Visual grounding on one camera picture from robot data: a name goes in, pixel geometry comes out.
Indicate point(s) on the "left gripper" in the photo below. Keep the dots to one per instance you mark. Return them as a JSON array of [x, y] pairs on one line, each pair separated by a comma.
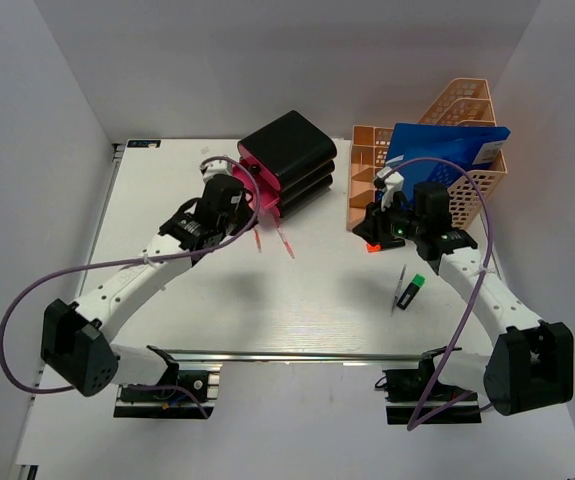
[[248, 215]]

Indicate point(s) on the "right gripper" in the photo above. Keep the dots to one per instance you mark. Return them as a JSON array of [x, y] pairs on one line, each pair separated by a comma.
[[373, 229]]

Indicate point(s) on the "long red pen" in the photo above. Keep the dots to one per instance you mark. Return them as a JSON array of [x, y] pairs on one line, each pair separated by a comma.
[[257, 240]]

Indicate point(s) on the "dark clear pen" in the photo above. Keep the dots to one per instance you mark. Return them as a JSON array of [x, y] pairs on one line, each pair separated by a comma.
[[398, 290]]

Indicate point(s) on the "short red pen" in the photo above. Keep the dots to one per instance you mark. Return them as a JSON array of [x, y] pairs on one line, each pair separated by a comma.
[[285, 241]]

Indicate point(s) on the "black pink drawer organizer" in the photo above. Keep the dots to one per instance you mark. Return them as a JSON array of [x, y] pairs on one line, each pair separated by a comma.
[[291, 160]]

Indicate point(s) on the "blue plastic folder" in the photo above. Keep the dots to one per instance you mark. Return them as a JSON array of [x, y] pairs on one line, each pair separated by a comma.
[[472, 148]]

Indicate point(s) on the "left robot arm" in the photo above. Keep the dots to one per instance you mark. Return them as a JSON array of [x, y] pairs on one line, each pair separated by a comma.
[[78, 337]]

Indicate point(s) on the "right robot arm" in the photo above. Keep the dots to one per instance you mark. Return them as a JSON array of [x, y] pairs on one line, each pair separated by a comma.
[[531, 363]]

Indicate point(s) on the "orange highlighter marker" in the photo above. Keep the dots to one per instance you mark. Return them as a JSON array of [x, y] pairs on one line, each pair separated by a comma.
[[373, 248]]

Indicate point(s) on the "green highlighter marker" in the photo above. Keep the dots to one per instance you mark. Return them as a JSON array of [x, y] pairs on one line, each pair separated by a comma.
[[410, 291]]

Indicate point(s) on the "black label sticker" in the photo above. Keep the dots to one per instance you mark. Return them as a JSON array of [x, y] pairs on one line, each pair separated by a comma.
[[143, 143]]

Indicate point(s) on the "peach file rack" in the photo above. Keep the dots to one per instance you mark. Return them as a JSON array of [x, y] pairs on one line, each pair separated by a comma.
[[465, 102]]

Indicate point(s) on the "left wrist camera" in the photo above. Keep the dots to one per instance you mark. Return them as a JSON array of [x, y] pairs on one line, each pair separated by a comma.
[[212, 168]]

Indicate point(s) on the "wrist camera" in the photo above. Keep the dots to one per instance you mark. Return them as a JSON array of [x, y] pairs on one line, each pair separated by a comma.
[[387, 183], [212, 168]]

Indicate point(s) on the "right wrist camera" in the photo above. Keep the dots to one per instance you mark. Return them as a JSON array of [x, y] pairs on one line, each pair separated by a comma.
[[387, 183]]

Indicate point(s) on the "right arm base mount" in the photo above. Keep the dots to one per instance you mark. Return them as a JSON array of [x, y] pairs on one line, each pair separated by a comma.
[[417, 400]]

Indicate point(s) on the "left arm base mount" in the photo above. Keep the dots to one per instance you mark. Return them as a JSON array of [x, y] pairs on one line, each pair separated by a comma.
[[190, 391]]

